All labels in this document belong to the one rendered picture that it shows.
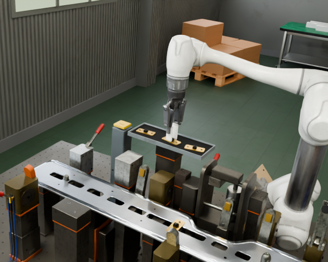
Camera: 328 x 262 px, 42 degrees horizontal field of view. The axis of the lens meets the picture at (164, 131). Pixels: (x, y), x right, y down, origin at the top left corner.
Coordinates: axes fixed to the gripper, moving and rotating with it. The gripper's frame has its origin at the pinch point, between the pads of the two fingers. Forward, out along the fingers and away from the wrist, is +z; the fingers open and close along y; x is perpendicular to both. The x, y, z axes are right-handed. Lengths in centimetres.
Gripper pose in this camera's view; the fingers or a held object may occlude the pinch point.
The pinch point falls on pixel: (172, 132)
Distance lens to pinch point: 184.0
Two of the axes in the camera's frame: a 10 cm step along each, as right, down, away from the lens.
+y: -6.6, 2.6, -7.1
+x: 7.5, 3.3, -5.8
